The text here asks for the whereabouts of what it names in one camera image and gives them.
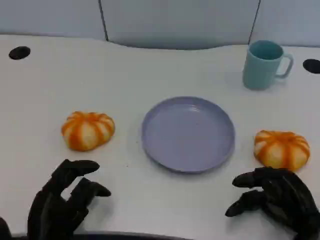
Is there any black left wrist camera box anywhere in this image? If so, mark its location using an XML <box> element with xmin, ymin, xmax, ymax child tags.
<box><xmin>0</xmin><ymin>216</ymin><xmax>13</xmax><ymax>240</ymax></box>

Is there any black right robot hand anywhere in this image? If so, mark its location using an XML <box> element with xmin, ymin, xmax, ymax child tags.
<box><xmin>224</xmin><ymin>166</ymin><xmax>320</xmax><ymax>240</ymax></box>

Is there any orange white toy bread roll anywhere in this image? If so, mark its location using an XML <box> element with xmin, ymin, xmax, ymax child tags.
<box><xmin>253</xmin><ymin>129</ymin><xmax>311</xmax><ymax>173</ymax></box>
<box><xmin>61</xmin><ymin>111</ymin><xmax>116</xmax><ymax>152</ymax></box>

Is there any pale green mug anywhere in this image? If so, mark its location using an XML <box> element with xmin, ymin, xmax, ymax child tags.
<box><xmin>242</xmin><ymin>39</ymin><xmax>295</xmax><ymax>91</ymax></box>

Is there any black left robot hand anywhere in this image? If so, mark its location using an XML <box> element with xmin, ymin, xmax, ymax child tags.
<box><xmin>27</xmin><ymin>159</ymin><xmax>112</xmax><ymax>240</ymax></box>

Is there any black table cable grommet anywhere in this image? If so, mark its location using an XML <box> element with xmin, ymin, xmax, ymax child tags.
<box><xmin>302</xmin><ymin>58</ymin><xmax>320</xmax><ymax>75</ymax></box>
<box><xmin>8</xmin><ymin>46</ymin><xmax>31</xmax><ymax>60</ymax></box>

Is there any lilac plate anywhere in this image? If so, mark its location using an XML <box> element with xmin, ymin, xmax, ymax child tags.
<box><xmin>141</xmin><ymin>96</ymin><xmax>236</xmax><ymax>174</ymax></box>

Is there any grey desk partition panel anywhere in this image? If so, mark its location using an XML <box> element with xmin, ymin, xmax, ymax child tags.
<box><xmin>0</xmin><ymin>0</ymin><xmax>108</xmax><ymax>41</ymax></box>
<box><xmin>98</xmin><ymin>0</ymin><xmax>261</xmax><ymax>50</ymax></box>
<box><xmin>248</xmin><ymin>0</ymin><xmax>320</xmax><ymax>48</ymax></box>

